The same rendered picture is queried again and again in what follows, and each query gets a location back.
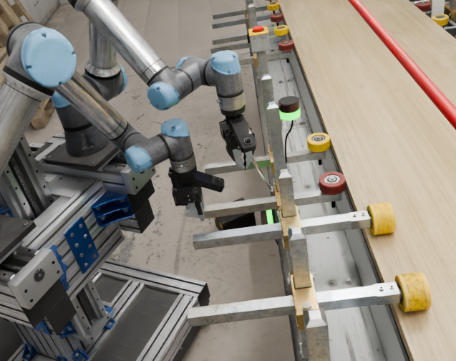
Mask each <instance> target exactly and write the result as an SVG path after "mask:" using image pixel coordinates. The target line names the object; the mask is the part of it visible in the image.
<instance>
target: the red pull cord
mask: <svg viewBox="0 0 456 361"><path fill-rule="evenodd" d="M348 1H349V2H350V4H351V5H352V6H353V7H354V8H355V9H356V10H357V12H358V13H359V14H360V15H361V17H362V18H363V19H364V20H365V22H366V23H367V24H368V25H369V26H370V27H371V28H372V30H373V31H374V32H375V34H376V35H377V36H378V37H379V38H380V39H381V41H382V42H383V43H384V44H385V46H386V47H387V48H388V49H389V51H390V52H391V53H392V54H393V55H394V56H395V57H396V59H397V60H398V61H399V63H400V64H401V65H402V66H403V67H404V68H405V69H406V71H407V72H408V73H409V75H410V76H411V77H412V78H413V80H414V81H415V82H416V83H417V84H418V85H419V86H420V88H421V89H422V90H423V91H424V93H425V94H426V95H427V96H428V97H429V98H430V99H431V101H432V102H433V103H434V104H435V106H436V107H437V108H438V110H439V111H440V112H441V113H442V114H443V115H444V116H445V118H446V119H447V120H448V122H449V123H450V124H451V125H452V126H453V128H454V129H455V130H456V107H455V106H454V105H453V104H452V103H451V102H450V101H449V100H448V99H447V97H446V96H445V95H444V94H443V93H442V92H441V91H440V89H439V88H438V87H437V86H436V85H435V84H434V82H433V81H432V80H431V79H430V78H429V77H428V76H427V75H426V74H425V73H424V72H423V71H422V70H421V69H420V67H419V66H418V65H417V64H416V63H415V62H414V60H413V59H412V58H411V57H410V56H409V55H408V54H407V53H406V52H405V51H404V50H403V48H401V47H400V45H399V44H398V43H397V42H396V41H395V40H394V38H393V37H392V36H391V35H390V34H389V33H388V32H387V30H386V29H385V28H384V27H383V26H382V25H381V24H380V23H379V22H378V21H377V20H376V19H375V18H374V16H373V15H372V14H371V13H370V12H369V11H368V10H367V8H366V7H365V6H364V5H363V4H362V3H361V2H360V0H348Z"/></svg>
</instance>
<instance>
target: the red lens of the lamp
mask: <svg viewBox="0 0 456 361"><path fill-rule="evenodd" d="M278 106H279V110H280V111H281V112H295V111H297V110H298V109H299V108H300V103H299V98H298V102H297V103H295V104H292V105H282V104H280V103H279V101H278Z"/></svg>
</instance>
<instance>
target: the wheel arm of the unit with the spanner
mask: <svg viewBox="0 0 456 361"><path fill-rule="evenodd" d="M294 200H295V205H296V206H303V205H309V204H314V203H324V202H332V201H341V193H340V194H337V195H327V194H325V193H322V192H321V190H317V191H307V192H301V193H295V194H294ZM277 208H278V206H277V201H276V196H271V197H265V198H256V199H251V200H245V201H235V202H230V203H220V204H215V205H209V206H204V209H203V212H204V215H205V218H215V217H221V216H230V215H236V214H242V213H251V212H256V211H267V210H272V209H277Z"/></svg>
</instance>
